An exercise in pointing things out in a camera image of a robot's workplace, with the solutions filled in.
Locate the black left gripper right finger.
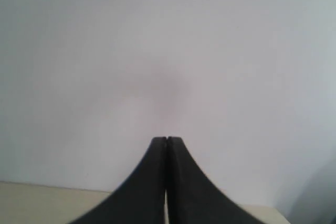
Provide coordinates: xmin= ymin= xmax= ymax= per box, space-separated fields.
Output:
xmin=166 ymin=136 xmax=262 ymax=224

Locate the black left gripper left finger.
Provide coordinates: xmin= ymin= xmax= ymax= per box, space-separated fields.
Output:
xmin=72 ymin=137 xmax=167 ymax=224

